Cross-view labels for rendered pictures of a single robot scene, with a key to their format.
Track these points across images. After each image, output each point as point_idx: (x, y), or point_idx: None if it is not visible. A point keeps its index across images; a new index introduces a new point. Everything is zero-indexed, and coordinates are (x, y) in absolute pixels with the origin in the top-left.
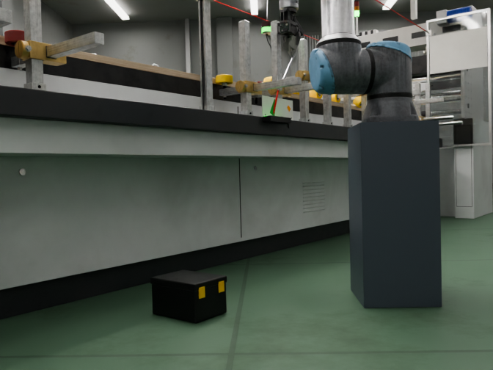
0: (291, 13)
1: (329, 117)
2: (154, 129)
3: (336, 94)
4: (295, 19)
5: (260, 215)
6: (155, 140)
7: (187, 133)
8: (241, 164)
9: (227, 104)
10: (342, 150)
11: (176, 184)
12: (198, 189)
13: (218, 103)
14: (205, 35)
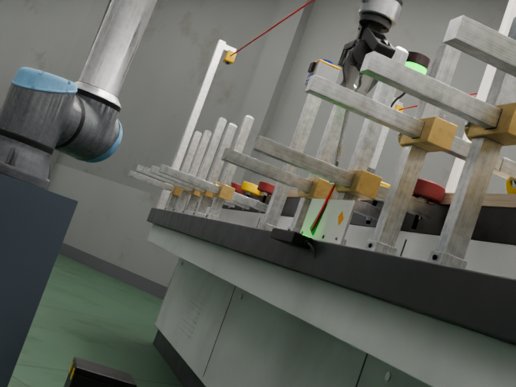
0: (368, 25)
1: (442, 237)
2: (232, 252)
3: (74, 157)
4: (365, 32)
5: None
6: (228, 263)
7: (245, 258)
8: (370, 356)
9: None
10: (475, 376)
11: (295, 351)
12: (307, 372)
13: None
14: (294, 132)
